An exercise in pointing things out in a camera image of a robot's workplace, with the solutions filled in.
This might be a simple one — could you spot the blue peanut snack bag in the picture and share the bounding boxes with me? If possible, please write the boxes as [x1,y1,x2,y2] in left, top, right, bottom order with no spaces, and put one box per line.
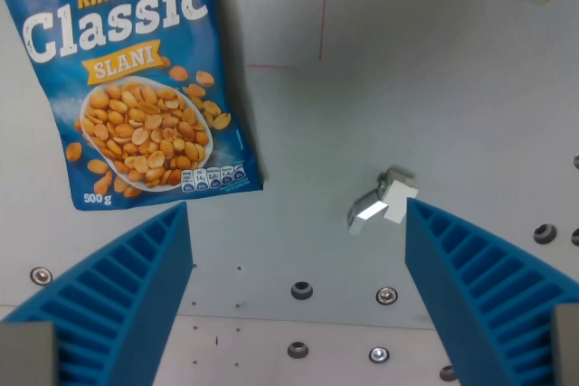
[0,0,265,212]

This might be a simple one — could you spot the small metal bracket piece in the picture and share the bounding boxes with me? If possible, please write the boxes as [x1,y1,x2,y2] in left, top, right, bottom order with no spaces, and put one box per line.
[346,167,419,237]

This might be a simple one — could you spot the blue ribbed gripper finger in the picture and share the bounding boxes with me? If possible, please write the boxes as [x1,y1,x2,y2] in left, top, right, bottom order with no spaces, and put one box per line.
[404,198,579,386]
[0,202,195,386]

